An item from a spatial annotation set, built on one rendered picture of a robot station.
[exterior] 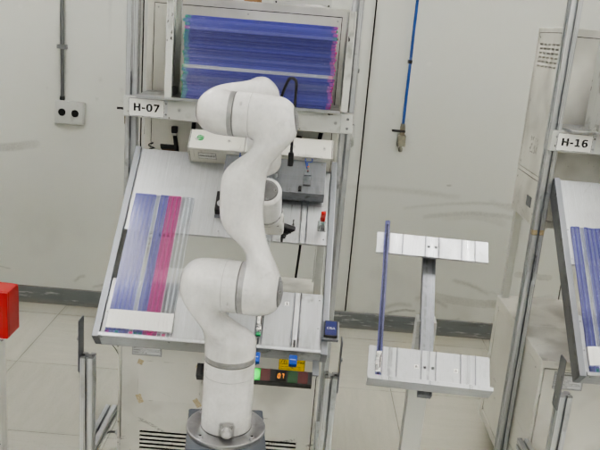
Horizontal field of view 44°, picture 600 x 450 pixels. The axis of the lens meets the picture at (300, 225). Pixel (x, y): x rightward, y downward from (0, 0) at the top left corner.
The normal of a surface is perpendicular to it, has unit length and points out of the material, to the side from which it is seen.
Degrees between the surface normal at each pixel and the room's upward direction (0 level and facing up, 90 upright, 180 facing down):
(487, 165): 90
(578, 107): 90
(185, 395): 90
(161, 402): 90
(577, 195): 44
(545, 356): 0
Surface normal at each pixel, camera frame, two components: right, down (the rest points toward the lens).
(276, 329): 0.04, -0.53
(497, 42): -0.02, 0.25
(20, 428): 0.08, -0.96
